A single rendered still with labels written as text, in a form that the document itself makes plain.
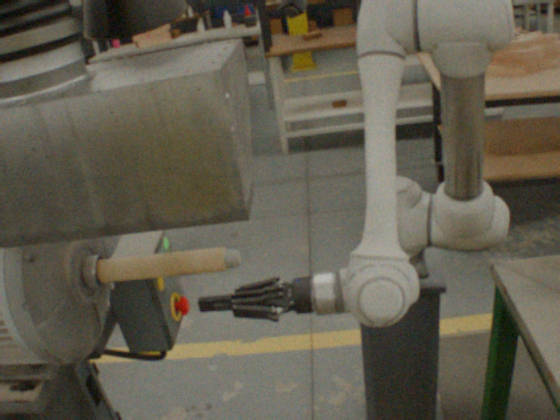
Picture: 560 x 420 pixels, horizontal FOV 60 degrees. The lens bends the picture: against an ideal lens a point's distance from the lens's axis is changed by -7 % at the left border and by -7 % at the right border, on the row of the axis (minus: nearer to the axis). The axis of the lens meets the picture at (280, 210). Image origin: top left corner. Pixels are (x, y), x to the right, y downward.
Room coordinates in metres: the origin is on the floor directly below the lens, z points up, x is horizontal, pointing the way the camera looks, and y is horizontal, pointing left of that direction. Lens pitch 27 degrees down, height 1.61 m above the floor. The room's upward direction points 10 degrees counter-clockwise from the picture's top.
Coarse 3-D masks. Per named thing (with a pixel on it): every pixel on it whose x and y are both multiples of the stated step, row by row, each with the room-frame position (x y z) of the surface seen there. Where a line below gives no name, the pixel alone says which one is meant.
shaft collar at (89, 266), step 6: (90, 258) 0.61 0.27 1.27; (96, 258) 0.60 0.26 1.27; (102, 258) 0.62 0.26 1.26; (84, 264) 0.60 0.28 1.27; (90, 264) 0.59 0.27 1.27; (96, 264) 0.60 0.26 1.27; (84, 270) 0.59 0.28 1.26; (90, 270) 0.59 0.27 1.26; (96, 270) 0.59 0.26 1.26; (84, 276) 0.59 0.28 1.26; (90, 276) 0.58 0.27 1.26; (96, 276) 0.59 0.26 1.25; (90, 282) 0.58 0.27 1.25; (96, 282) 0.58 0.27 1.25
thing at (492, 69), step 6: (546, 60) 2.51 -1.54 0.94; (552, 60) 2.50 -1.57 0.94; (558, 60) 2.52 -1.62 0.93; (492, 66) 2.52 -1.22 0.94; (498, 66) 2.50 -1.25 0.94; (504, 66) 2.49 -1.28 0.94; (534, 66) 2.47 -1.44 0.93; (540, 66) 2.50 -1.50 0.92; (546, 66) 2.51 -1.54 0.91; (552, 66) 2.50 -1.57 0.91; (486, 72) 2.56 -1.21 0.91; (492, 72) 2.52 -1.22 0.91; (498, 72) 2.48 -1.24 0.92; (504, 72) 2.46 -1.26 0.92; (510, 72) 2.44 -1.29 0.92; (516, 72) 2.43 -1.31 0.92; (522, 72) 2.43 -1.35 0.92; (528, 72) 2.44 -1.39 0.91
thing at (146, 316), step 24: (144, 240) 0.92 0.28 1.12; (168, 240) 0.94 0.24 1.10; (120, 288) 0.80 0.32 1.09; (144, 288) 0.80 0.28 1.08; (168, 288) 0.87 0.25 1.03; (120, 312) 0.81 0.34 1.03; (144, 312) 0.80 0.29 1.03; (168, 312) 0.83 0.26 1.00; (144, 336) 0.80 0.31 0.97; (168, 336) 0.80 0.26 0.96; (144, 360) 0.83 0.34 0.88
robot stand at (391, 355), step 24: (432, 264) 1.25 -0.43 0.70; (432, 288) 1.14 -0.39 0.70; (408, 312) 1.17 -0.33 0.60; (432, 312) 1.16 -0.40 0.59; (360, 336) 1.23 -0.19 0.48; (384, 336) 1.18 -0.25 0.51; (408, 336) 1.17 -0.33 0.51; (432, 336) 1.16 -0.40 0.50; (384, 360) 1.18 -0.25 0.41; (408, 360) 1.17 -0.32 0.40; (432, 360) 1.16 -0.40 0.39; (384, 384) 1.19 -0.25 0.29; (408, 384) 1.17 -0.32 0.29; (432, 384) 1.16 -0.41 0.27; (384, 408) 1.19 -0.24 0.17; (408, 408) 1.17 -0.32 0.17; (432, 408) 1.16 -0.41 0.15
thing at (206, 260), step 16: (144, 256) 0.60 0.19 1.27; (160, 256) 0.59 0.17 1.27; (176, 256) 0.59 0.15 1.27; (192, 256) 0.58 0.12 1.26; (208, 256) 0.58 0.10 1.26; (112, 272) 0.59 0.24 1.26; (128, 272) 0.58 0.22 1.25; (144, 272) 0.58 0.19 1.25; (160, 272) 0.58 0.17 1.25; (176, 272) 0.58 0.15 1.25; (192, 272) 0.58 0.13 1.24; (208, 272) 0.58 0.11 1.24
